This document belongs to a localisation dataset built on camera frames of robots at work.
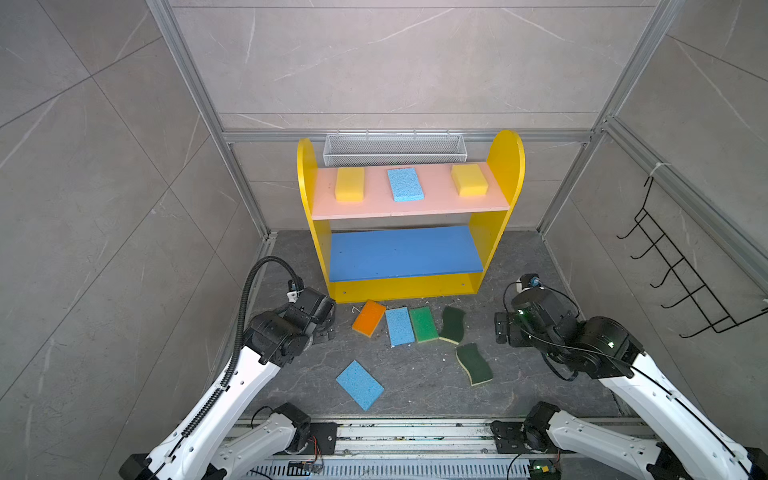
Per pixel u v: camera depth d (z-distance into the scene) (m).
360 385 0.81
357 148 0.98
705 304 0.62
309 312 0.51
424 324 0.93
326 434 0.73
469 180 0.72
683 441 0.38
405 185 0.74
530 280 0.58
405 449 0.73
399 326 0.93
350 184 0.75
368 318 0.95
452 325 0.95
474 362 0.84
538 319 0.48
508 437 0.73
